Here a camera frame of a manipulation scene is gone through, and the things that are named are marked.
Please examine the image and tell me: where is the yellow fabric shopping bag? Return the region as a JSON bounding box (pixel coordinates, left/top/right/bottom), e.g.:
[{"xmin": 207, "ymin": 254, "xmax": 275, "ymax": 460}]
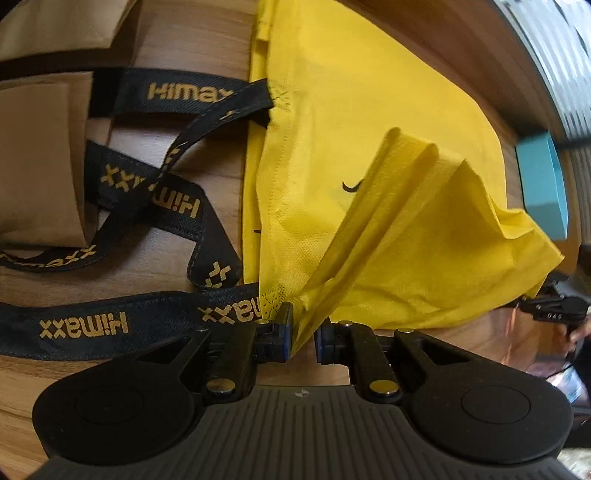
[{"xmin": 0, "ymin": 0, "xmax": 565, "ymax": 362}]

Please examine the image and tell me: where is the brown paper bag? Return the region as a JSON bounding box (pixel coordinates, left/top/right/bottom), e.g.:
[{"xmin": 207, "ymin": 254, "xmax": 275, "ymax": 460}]
[{"xmin": 1, "ymin": 1, "xmax": 136, "ymax": 247}]

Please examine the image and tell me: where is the light blue cardboard box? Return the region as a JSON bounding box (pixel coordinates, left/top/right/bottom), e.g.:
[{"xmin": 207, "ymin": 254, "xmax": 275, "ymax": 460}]
[{"xmin": 516, "ymin": 132, "xmax": 569, "ymax": 241}]

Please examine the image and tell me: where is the frosted glass partition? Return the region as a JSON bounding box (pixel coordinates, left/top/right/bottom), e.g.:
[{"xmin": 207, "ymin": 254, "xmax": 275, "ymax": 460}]
[{"xmin": 489, "ymin": 0, "xmax": 591, "ymax": 176}]

